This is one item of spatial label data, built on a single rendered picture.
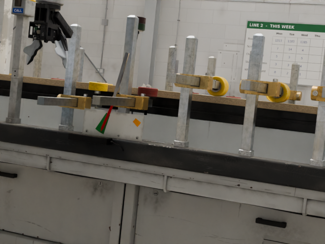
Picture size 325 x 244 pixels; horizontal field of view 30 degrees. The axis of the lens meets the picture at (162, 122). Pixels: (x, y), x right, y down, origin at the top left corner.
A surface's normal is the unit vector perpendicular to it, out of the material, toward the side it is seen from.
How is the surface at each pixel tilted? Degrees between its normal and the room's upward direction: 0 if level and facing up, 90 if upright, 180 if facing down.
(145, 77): 90
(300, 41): 90
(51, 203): 90
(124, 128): 90
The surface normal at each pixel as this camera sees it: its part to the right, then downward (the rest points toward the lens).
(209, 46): -0.39, 0.01
